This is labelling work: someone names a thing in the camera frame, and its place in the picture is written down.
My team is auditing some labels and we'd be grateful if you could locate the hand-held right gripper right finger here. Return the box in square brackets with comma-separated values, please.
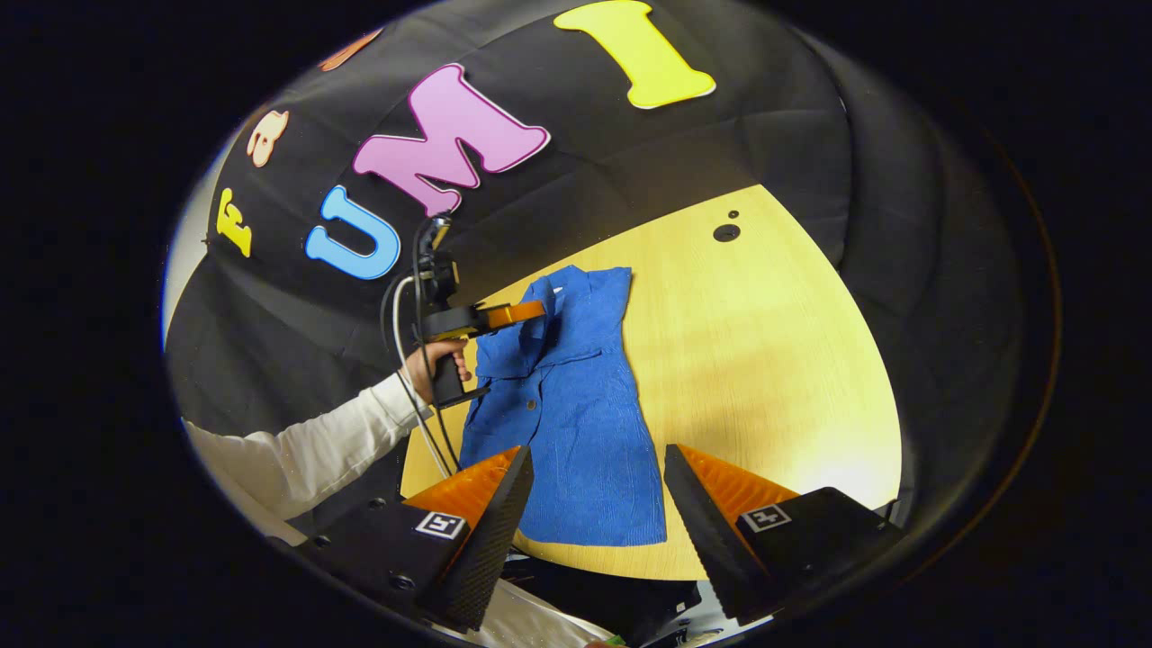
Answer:
[663, 443, 904, 624]

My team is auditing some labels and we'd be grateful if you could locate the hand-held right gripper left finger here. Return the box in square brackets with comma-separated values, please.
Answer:
[297, 444, 535, 633]

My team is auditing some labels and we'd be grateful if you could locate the blue shirt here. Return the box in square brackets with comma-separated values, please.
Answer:
[459, 265, 669, 548]

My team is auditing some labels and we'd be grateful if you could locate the person's white top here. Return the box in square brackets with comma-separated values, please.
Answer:
[477, 576, 622, 648]

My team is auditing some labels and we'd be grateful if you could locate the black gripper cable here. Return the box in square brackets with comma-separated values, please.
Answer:
[409, 216, 464, 473]

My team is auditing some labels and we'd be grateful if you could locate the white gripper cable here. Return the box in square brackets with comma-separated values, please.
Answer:
[390, 274, 455, 480]

